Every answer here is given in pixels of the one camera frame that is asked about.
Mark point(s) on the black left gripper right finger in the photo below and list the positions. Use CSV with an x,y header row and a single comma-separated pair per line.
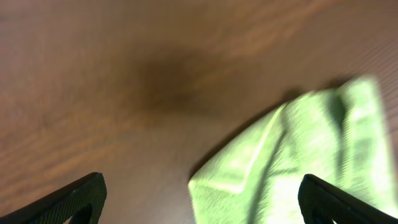
x,y
323,203

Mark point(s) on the light green microfiber cloth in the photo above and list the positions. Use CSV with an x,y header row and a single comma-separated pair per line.
x,y
338,135

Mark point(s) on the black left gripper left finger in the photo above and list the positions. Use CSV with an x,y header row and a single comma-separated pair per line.
x,y
81,201

